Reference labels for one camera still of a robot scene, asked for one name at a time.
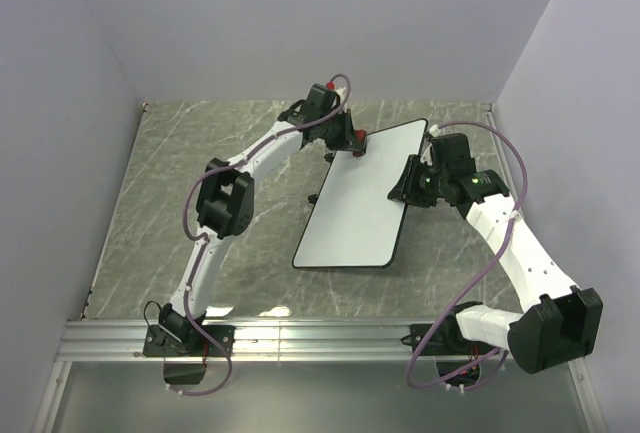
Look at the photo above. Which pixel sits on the red whiteboard eraser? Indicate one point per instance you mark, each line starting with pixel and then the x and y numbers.
pixel 361 137

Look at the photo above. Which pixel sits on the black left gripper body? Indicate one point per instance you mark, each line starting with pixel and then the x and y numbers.
pixel 334 130

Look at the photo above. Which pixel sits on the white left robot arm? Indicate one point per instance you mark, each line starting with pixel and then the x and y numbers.
pixel 220 205

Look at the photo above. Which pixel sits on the aluminium mounting rail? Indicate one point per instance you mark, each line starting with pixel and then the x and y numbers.
pixel 258 339

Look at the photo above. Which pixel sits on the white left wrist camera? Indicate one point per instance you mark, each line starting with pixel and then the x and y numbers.
pixel 341 91

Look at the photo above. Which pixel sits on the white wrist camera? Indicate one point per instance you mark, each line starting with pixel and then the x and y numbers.
pixel 341 91
pixel 436 131

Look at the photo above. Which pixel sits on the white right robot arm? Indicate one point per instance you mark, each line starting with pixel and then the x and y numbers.
pixel 558 321

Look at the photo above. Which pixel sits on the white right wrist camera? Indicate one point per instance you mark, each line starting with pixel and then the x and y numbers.
pixel 436 131

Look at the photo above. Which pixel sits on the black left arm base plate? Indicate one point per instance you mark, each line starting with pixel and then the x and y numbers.
pixel 161 344

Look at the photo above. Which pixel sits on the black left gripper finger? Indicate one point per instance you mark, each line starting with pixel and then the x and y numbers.
pixel 351 136
pixel 355 149

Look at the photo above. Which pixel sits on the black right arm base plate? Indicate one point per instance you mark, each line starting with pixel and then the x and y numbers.
pixel 447 340

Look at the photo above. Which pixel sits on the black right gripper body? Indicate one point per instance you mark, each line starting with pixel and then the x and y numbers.
pixel 427 186

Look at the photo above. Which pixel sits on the white whiteboard black frame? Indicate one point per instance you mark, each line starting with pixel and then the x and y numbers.
pixel 353 223

